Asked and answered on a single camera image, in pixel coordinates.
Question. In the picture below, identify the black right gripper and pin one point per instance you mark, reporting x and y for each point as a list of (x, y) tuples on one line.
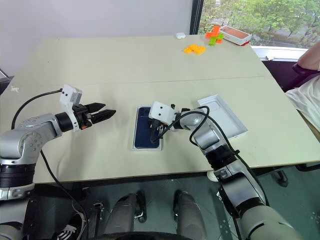
[(162, 127)]

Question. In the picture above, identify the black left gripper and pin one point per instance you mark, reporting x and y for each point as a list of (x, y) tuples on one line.
[(82, 117)]

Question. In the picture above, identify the dark blue smartphone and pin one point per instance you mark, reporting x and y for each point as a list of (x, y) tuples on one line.
[(142, 130)]

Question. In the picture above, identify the person bare forearm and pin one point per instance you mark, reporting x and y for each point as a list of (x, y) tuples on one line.
[(311, 57)]

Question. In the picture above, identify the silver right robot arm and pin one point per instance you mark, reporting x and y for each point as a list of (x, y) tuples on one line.
[(207, 137)]

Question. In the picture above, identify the white phone box base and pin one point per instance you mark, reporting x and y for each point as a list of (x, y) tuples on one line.
[(147, 149)]

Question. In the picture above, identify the white phone box lid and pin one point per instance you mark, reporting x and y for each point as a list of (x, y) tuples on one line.
[(225, 117)]

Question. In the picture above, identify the red and white box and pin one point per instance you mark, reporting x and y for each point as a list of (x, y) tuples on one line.
[(236, 35)]

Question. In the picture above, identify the white shoe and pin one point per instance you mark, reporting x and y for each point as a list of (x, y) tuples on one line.
[(212, 176)]

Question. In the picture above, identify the grey robot right leg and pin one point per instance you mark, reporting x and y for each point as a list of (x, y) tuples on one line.
[(187, 215)]

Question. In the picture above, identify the grey robot leg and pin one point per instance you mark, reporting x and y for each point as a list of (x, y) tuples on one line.
[(123, 215), (187, 215)]

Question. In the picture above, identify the grey robot left leg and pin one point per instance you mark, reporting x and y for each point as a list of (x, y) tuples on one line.
[(123, 215)]

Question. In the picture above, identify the small white paper scrap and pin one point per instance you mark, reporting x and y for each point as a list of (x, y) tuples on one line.
[(14, 89)]

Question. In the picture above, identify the yellow-orange toy brick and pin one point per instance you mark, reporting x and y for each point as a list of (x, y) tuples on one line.
[(188, 48)]

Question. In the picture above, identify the yellow toy brick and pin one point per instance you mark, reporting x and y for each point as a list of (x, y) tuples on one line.
[(200, 50)]

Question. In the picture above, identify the white earbuds case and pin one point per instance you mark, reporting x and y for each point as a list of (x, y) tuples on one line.
[(180, 35)]

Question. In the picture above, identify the black metal stand bar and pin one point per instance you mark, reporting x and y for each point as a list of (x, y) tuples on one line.
[(96, 217), (228, 225)]

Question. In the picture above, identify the black rounded robot waist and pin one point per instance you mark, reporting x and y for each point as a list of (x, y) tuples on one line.
[(147, 237)]

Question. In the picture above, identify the orange toy brick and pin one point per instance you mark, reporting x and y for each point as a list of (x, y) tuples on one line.
[(213, 32)]

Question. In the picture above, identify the black sneaker with white stripes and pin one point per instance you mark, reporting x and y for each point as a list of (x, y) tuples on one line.
[(68, 230)]

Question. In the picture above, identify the black chair wheel base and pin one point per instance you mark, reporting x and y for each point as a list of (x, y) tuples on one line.
[(282, 181)]

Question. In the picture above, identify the white window sill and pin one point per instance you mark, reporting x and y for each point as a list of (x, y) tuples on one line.
[(280, 53)]

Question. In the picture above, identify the person in white shirt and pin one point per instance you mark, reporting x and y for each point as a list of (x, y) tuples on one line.
[(308, 102)]

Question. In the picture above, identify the black office chair armrest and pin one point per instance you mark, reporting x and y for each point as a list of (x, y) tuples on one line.
[(298, 70)]

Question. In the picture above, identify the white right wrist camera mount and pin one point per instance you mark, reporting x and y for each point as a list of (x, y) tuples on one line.
[(160, 111)]

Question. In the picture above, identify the black table frame bar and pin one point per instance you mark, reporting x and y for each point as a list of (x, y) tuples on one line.
[(62, 191)]

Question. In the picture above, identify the black window frame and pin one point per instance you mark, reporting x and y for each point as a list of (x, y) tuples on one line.
[(196, 15)]

